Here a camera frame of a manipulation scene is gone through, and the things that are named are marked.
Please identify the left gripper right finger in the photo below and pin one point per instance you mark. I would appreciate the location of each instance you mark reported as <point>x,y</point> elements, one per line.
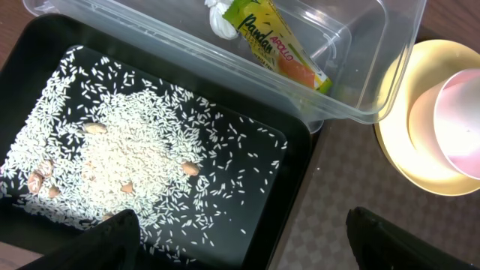
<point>378,244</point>

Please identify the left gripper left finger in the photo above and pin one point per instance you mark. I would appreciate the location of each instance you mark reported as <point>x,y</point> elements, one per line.
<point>112,244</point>

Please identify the pink bowl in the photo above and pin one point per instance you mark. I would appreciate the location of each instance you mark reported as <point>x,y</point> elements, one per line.
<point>444,123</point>

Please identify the green snack wrapper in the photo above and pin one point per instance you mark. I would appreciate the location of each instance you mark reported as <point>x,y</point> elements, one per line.
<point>273,43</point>

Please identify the white tissue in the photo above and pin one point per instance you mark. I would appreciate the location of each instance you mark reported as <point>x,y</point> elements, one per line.
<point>220,26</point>

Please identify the black waste tray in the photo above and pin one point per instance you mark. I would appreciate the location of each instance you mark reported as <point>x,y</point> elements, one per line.
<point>37,52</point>

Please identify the brown serving tray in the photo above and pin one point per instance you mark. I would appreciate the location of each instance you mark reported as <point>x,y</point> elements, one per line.
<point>348,170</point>

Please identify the spilled rice pile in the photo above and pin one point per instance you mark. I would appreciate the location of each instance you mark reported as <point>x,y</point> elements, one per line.
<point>102,137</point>

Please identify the clear plastic bin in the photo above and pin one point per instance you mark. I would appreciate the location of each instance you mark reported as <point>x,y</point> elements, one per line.
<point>363,46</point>

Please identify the yellow plate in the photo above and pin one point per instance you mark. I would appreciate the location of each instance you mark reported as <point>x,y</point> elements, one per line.
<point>430,62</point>

